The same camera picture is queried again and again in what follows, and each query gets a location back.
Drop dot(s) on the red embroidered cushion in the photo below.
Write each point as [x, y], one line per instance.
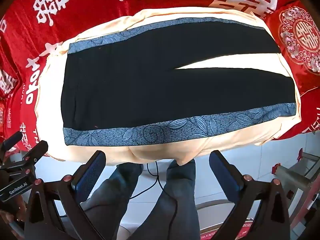
[302, 35]

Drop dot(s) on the person's left leg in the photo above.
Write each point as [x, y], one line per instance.
[117, 192]

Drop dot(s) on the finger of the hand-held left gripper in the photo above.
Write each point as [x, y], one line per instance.
[35, 153]
[11, 141]

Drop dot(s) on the black pants with blue stripes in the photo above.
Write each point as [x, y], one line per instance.
[125, 92]

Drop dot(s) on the red blanket with white print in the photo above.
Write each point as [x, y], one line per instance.
[87, 10]

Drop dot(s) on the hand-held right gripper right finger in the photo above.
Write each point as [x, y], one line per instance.
[225, 177]

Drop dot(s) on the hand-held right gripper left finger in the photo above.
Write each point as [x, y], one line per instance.
[88, 177]

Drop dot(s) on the grey metal stool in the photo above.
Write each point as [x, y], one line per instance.
[295, 177]

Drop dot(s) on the person's leg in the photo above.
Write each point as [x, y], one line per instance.
[117, 192]
[175, 205]

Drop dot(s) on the person's right leg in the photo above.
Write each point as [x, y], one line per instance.
[175, 205]

